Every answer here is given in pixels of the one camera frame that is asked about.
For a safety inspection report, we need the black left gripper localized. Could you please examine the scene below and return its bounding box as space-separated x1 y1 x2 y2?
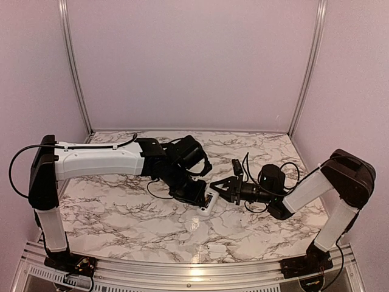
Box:
164 162 208 206

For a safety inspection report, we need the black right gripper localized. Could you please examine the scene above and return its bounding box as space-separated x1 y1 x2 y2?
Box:
210 174 274 205

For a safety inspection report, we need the white remote control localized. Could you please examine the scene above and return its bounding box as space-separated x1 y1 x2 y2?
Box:
197 188 219 217

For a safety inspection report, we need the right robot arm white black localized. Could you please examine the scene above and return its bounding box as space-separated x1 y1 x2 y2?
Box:
210 149 376 273

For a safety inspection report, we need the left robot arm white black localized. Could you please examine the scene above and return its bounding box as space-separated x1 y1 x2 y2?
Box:
28 135 212 271

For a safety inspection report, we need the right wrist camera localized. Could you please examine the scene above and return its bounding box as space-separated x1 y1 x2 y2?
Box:
232 159 243 180

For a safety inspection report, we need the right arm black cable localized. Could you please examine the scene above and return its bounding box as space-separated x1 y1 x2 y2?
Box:
241 151 356 265

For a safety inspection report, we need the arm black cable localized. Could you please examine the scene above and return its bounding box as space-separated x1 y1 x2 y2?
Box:
241 151 356 265
8 133 210 200

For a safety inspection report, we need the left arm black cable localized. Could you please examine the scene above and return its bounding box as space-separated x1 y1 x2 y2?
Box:
8 133 210 200

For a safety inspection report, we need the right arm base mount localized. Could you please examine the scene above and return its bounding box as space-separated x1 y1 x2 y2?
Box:
280 252 334 279

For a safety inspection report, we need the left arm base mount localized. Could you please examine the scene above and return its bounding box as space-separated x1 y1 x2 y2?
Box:
44 252 97 277

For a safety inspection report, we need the front aluminium rail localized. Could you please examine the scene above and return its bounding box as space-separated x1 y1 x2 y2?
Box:
11 242 366 291

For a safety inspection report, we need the right aluminium frame post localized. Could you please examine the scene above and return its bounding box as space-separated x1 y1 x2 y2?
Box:
287 0 328 139

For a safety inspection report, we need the aluminium frame post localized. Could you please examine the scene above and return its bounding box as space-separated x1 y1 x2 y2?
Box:
287 0 328 139
58 0 94 136

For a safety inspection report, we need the left aluminium frame post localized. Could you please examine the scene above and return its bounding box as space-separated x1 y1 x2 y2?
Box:
58 0 94 136

